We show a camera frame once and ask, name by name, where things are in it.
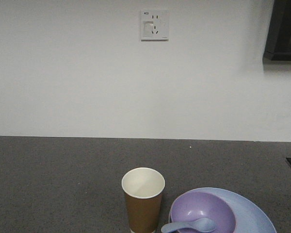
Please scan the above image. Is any brown paper cup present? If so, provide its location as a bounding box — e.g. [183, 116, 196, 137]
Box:
[121, 167, 165, 233]

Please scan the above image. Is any black wall cabinet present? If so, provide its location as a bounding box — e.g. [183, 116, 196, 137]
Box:
[263, 0, 291, 61]

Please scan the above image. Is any light blue plastic plate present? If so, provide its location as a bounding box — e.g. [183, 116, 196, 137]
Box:
[168, 187, 277, 233]

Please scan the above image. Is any light blue plastic spoon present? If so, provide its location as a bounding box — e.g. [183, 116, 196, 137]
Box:
[161, 218, 217, 233]

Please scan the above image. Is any white wall power socket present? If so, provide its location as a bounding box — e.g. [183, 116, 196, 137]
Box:
[140, 9, 169, 41]

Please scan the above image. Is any purple plastic bowl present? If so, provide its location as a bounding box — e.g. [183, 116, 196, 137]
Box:
[169, 192, 236, 233]

